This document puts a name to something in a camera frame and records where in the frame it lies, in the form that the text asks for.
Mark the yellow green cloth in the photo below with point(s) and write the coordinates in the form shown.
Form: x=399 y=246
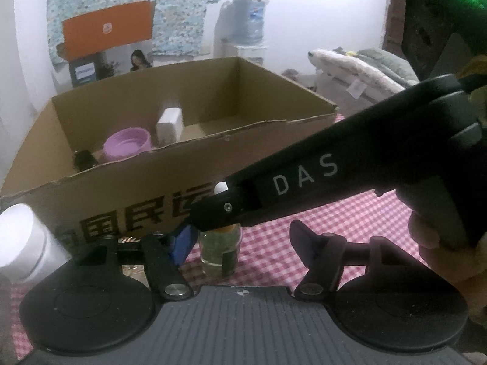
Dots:
x=475 y=72

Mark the person's right hand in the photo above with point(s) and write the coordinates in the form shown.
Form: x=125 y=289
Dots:
x=456 y=270

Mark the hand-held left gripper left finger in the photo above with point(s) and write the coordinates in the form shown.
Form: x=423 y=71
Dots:
x=183 y=241

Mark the patterned wall cloth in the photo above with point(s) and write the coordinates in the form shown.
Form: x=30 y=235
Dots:
x=179 y=3

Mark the white water dispenser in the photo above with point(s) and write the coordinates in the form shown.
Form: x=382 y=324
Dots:
x=243 y=55

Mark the grey green quilt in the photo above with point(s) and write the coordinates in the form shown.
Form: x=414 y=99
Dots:
x=392 y=64

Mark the printed appliance box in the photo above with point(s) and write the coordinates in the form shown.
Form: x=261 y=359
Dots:
x=83 y=72

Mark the large brown cardboard box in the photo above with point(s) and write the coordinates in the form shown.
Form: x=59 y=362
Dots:
x=266 y=95

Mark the small black item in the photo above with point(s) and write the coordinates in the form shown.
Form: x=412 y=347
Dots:
x=84 y=159

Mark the white plastic bottle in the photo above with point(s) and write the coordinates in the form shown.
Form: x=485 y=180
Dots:
x=26 y=239

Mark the pink checked tablecloth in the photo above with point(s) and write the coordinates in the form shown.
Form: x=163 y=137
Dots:
x=274 y=243

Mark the white rectangular block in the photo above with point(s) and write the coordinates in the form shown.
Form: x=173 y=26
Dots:
x=169 y=125

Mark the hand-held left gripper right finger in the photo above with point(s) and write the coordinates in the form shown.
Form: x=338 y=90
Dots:
x=304 y=243

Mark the small glass bottle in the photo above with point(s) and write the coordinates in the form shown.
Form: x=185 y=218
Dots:
x=218 y=251

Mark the blue water jug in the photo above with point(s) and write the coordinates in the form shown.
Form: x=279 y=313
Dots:
x=249 y=22

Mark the white fluffy blanket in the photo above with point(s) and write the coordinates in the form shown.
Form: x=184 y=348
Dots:
x=350 y=72

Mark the pink plastic bowl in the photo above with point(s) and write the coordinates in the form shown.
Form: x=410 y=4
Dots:
x=127 y=144

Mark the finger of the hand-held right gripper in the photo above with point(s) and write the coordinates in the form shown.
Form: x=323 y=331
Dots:
x=224 y=211

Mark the orange cardboard box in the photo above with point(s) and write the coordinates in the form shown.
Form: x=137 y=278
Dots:
x=110 y=26

